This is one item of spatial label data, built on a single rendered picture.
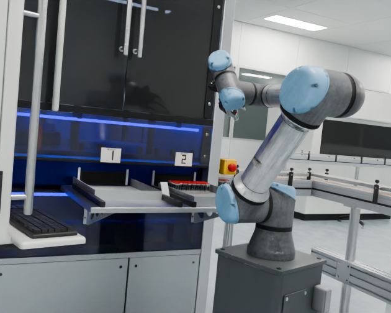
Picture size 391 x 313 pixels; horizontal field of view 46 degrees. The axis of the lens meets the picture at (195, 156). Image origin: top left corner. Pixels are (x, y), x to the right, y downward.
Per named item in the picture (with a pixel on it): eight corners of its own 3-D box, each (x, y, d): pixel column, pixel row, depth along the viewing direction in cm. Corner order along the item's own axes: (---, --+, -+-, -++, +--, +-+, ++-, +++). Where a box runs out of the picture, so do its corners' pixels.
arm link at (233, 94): (259, 99, 145) (249, 73, 151) (230, 95, 140) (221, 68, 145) (246, 114, 151) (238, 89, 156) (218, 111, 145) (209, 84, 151)
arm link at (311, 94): (259, 231, 142) (365, 90, 110) (219, 232, 134) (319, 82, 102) (244, 201, 150) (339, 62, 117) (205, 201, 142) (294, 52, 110)
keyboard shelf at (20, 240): (-48, 218, 157) (-47, 211, 157) (33, 215, 175) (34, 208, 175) (-10, 254, 122) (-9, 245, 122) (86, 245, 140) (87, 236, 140)
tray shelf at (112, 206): (59, 189, 190) (60, 184, 190) (206, 191, 223) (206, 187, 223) (90, 213, 148) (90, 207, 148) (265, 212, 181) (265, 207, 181)
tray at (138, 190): (72, 184, 193) (72, 176, 192) (131, 185, 205) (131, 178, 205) (94, 199, 163) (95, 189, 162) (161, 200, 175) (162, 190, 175)
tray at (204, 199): (157, 190, 199) (158, 182, 199) (210, 191, 211) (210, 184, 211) (193, 205, 169) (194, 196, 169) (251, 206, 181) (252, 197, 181)
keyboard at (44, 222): (-8, 211, 163) (-8, 204, 162) (31, 209, 171) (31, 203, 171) (31, 239, 132) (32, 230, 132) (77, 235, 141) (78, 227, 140)
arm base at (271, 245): (304, 257, 146) (307, 226, 145) (276, 264, 135) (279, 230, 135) (265, 245, 157) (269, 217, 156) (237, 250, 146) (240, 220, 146)
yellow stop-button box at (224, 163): (215, 172, 223) (216, 158, 223) (228, 172, 227) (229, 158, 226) (223, 174, 217) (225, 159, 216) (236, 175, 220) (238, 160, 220)
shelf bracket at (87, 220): (82, 224, 188) (85, 192, 187) (89, 223, 189) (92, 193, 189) (107, 246, 158) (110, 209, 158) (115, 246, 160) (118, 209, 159)
